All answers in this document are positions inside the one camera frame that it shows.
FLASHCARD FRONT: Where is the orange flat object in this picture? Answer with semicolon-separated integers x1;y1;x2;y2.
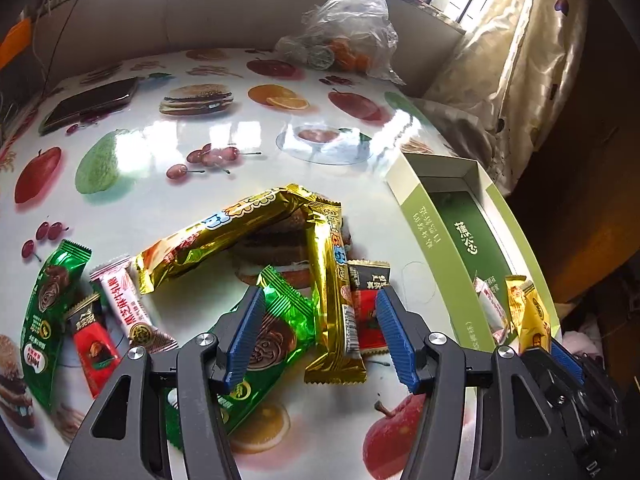
0;19;33;68

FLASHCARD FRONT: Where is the black cable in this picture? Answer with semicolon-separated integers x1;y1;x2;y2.
40;0;81;101

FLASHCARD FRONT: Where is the pink white plastic bag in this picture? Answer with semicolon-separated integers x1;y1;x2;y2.
560;327;608;356

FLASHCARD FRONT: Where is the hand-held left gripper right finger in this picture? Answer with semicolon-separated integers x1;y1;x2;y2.
375;290;583;480

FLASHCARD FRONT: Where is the green citrus fruit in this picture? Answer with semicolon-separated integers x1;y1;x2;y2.
307;46;335;71

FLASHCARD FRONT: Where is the green chocolate wafer packet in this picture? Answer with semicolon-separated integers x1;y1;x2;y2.
165;266;322;452
20;240;92;413

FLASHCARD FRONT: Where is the pink striped snack packet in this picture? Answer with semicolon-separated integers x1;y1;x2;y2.
90;256;179;356

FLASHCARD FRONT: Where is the white red snack packet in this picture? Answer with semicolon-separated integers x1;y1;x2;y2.
472;277;511;341

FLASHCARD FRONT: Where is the cream patterned curtain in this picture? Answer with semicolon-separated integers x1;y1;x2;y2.
425;0;601;196

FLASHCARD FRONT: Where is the small red black snack packet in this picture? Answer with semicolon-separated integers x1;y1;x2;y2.
66;294;123;400
346;260;396;356

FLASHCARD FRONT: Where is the yellow snack packet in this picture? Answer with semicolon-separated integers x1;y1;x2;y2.
504;275;553;356

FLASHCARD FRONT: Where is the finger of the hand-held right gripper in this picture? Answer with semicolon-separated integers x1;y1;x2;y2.
547;337;588;383

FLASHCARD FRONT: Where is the white cable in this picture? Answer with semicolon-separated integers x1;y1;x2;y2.
30;0;66;61

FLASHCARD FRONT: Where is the clear plastic bag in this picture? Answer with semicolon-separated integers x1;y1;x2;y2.
274;0;406;86

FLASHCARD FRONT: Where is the brown wooden cabinet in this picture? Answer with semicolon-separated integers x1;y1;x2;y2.
500;0;640;311

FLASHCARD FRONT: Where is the long gold snack packet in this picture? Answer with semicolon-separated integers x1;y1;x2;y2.
131;184;313;296
300;195;368;387

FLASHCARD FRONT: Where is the black smartphone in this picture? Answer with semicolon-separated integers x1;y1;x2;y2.
39;77;141;133

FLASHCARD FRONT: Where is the green white cardboard box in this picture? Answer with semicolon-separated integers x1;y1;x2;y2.
385;152;561;356

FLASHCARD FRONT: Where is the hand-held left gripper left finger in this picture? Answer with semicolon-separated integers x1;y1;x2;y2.
57;287;268;480

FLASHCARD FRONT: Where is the fruit printed tablecloth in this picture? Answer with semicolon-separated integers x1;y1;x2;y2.
0;47;506;480

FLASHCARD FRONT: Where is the orange fruit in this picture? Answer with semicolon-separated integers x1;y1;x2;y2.
330;37;373;72

